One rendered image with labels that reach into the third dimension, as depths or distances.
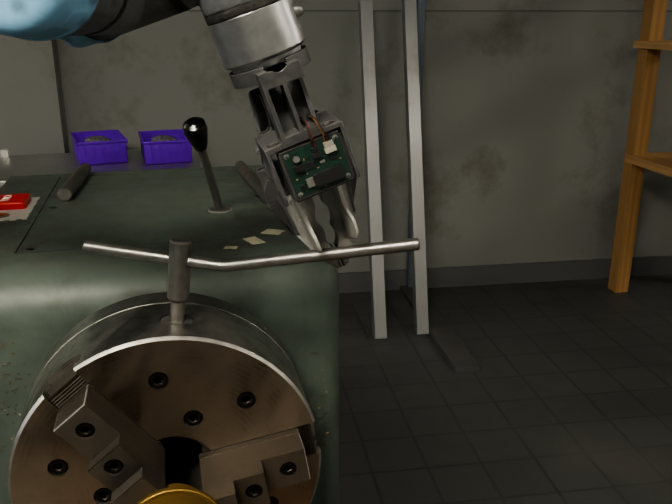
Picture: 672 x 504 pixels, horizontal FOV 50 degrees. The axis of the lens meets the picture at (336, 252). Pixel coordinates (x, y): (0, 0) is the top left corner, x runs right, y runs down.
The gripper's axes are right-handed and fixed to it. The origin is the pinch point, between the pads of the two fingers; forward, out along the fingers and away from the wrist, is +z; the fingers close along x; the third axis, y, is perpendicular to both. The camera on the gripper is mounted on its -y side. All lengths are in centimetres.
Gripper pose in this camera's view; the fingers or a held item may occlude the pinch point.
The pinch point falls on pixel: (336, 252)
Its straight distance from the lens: 71.6
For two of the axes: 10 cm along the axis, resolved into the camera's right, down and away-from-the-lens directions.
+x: 9.2, -3.9, 1.1
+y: 2.4, 3.2, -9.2
